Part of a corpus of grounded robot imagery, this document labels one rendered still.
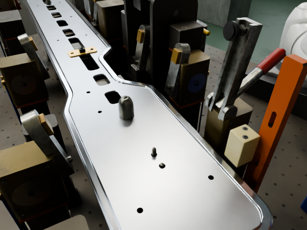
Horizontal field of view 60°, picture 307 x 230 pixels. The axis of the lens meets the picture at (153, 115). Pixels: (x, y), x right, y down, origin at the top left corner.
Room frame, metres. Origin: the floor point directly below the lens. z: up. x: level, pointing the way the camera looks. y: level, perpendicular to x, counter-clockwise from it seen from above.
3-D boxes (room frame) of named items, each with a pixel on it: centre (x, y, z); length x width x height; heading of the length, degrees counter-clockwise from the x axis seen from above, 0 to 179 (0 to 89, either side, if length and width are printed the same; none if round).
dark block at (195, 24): (0.64, -0.08, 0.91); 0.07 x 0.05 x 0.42; 117
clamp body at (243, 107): (0.41, -0.16, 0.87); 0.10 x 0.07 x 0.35; 117
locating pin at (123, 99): (0.44, 0.06, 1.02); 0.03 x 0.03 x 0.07
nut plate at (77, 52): (0.74, 0.21, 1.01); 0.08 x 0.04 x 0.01; 117
